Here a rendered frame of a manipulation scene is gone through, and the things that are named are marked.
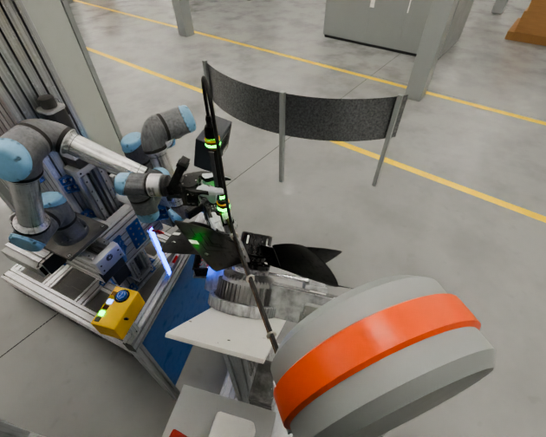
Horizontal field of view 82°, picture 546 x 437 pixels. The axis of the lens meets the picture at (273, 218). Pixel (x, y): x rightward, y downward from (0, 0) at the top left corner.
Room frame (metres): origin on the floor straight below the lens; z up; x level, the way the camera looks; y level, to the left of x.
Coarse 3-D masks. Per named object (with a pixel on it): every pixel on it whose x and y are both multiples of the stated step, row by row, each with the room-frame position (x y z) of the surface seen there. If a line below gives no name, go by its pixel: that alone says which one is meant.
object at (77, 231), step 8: (72, 224) 0.94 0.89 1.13; (80, 224) 0.97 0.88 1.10; (56, 232) 0.91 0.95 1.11; (64, 232) 0.91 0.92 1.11; (72, 232) 0.92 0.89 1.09; (80, 232) 0.94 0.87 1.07; (56, 240) 0.90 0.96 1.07; (64, 240) 0.90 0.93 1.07; (72, 240) 0.90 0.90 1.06; (80, 240) 0.92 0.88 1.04
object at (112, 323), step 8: (120, 288) 0.65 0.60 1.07; (112, 296) 0.61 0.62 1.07; (128, 296) 0.61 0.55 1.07; (136, 296) 0.62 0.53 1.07; (104, 304) 0.58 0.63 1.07; (112, 304) 0.58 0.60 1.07; (120, 304) 0.58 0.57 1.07; (128, 304) 0.58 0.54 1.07; (136, 304) 0.60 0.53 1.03; (112, 312) 0.55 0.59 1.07; (120, 312) 0.55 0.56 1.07; (128, 312) 0.56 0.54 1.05; (136, 312) 0.58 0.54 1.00; (104, 320) 0.52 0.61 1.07; (112, 320) 0.52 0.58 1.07; (120, 320) 0.52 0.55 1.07; (128, 320) 0.54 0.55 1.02; (96, 328) 0.50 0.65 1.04; (104, 328) 0.49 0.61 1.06; (112, 328) 0.49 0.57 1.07; (120, 328) 0.50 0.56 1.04; (128, 328) 0.52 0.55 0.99; (112, 336) 0.49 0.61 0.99; (120, 336) 0.48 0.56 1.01
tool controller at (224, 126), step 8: (216, 120) 1.61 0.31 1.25; (224, 120) 1.63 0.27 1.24; (224, 128) 1.55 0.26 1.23; (200, 136) 1.44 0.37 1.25; (224, 136) 1.52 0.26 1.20; (200, 144) 1.41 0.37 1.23; (224, 144) 1.55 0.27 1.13; (200, 152) 1.41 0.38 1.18; (208, 152) 1.40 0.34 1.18; (200, 160) 1.41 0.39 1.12; (208, 160) 1.40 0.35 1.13; (208, 168) 1.40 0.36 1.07
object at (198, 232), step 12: (180, 228) 0.62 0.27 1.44; (192, 228) 0.65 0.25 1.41; (204, 228) 0.68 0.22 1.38; (204, 240) 0.61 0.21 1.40; (216, 240) 0.64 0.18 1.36; (228, 240) 0.68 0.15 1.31; (216, 252) 0.58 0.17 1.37; (228, 252) 0.62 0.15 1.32; (216, 264) 0.52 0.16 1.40; (228, 264) 0.56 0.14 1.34
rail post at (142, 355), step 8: (136, 352) 0.51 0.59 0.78; (144, 352) 0.54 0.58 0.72; (144, 360) 0.51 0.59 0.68; (152, 360) 0.54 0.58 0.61; (152, 368) 0.52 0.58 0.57; (160, 368) 0.55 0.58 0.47; (160, 376) 0.52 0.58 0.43; (160, 384) 0.52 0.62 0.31; (168, 384) 0.53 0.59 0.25; (168, 392) 0.52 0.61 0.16; (176, 392) 0.54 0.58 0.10; (176, 400) 0.51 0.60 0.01
